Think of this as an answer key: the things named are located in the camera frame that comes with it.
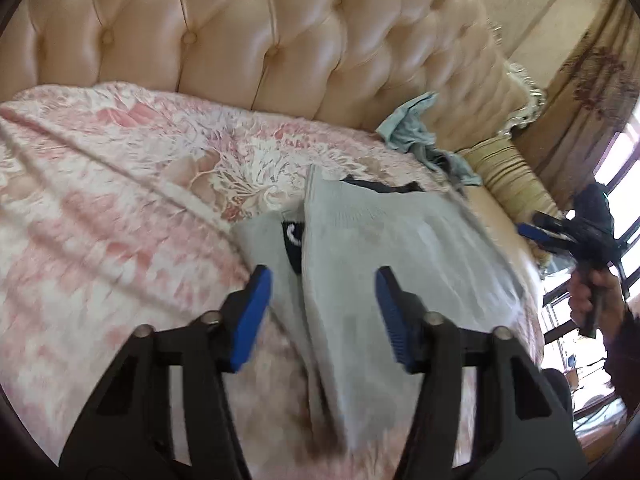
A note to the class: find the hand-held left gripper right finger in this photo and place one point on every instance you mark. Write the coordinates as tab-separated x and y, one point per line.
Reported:
395	320

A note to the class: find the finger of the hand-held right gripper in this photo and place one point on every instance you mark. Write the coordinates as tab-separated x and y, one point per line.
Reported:
550	221
532	232

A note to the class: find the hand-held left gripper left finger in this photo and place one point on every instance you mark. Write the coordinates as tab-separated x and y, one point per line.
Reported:
252	320

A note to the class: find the grey sweater navy collar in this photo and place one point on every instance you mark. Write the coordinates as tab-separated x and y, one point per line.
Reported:
380	230

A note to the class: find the person's right forearm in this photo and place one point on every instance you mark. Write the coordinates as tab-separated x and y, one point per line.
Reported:
625	350

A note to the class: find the person's right hand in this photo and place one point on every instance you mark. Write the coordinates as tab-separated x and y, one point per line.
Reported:
612	300

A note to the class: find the striped cushion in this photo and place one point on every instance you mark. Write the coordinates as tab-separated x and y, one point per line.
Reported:
510	175

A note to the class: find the black framed window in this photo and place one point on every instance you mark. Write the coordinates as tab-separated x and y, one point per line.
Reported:
625	160

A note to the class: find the brown patterned curtain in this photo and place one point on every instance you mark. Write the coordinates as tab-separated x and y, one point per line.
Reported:
585	85

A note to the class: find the blue-grey crumpled garment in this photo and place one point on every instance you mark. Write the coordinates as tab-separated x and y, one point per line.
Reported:
407	125

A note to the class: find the pink floral blanket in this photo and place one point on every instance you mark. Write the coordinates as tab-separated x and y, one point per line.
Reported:
100	210

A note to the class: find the beige tufted leather sofa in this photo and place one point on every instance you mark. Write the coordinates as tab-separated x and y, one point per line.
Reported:
250	35

